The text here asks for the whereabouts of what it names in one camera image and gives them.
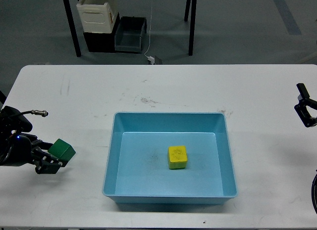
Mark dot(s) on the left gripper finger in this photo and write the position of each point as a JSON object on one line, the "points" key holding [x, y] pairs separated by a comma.
{"points": [[40, 144], [45, 163]]}

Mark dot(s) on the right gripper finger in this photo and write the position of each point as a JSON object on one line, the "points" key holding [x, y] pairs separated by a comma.
{"points": [[301, 108]]}

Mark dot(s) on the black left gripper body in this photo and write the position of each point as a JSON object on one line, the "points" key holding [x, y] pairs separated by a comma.
{"points": [[15, 151]]}

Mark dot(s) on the green block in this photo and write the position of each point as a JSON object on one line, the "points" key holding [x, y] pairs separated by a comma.
{"points": [[62, 151]]}

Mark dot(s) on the yellow block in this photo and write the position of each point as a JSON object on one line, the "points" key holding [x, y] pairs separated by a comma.
{"points": [[177, 157]]}

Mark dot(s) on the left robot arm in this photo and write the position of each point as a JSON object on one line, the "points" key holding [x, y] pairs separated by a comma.
{"points": [[13, 123]]}

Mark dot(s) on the blue plastic box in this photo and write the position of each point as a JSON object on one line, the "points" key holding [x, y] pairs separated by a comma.
{"points": [[137, 167]]}

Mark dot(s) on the black crate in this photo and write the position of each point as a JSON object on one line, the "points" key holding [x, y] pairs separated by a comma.
{"points": [[102, 42]]}

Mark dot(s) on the grey plastic bin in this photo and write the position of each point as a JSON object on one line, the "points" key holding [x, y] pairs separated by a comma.
{"points": [[129, 34]]}

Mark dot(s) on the white power adapter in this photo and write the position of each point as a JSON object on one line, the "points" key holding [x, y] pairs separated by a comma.
{"points": [[151, 60]]}

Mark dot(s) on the cream plastic crate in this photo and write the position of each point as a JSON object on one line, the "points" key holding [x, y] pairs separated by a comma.
{"points": [[97, 16]]}

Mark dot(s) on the black table leg left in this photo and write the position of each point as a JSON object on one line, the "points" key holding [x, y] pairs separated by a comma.
{"points": [[72, 28]]}

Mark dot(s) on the black table leg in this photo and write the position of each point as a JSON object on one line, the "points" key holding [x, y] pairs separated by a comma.
{"points": [[72, 28], [190, 13]]}

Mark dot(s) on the black table leg right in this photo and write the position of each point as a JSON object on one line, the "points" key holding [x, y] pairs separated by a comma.
{"points": [[190, 13]]}

